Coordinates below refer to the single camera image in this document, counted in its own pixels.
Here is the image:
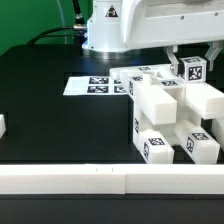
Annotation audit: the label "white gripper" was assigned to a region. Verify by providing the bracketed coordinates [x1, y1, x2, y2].
[120, 0, 224, 75]

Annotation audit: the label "white tagged block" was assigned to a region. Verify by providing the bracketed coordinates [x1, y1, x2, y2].
[181, 56, 207, 83]

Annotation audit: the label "white chair back frame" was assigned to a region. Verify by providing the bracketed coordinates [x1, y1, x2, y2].
[110, 64, 224, 125]

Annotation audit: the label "white chair seat part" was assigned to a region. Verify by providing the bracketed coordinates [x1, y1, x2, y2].
[132, 84, 201, 151]

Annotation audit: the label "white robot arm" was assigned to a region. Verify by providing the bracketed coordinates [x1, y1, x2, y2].
[82, 0, 224, 72]

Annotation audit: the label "white part right edge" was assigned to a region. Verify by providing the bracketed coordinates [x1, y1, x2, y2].
[212, 118, 224, 151]

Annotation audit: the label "white part edge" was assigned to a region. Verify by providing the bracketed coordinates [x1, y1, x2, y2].
[212, 118, 224, 151]
[0, 114, 6, 139]

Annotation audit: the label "white part left edge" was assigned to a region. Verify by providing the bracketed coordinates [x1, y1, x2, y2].
[0, 114, 6, 139]

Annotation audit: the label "black cables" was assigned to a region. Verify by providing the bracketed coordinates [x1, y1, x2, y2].
[27, 0, 88, 46]

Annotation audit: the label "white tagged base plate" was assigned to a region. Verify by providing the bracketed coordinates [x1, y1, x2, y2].
[63, 76, 126, 96]

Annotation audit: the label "white front rail barrier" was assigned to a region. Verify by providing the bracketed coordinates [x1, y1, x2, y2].
[0, 164, 224, 194]

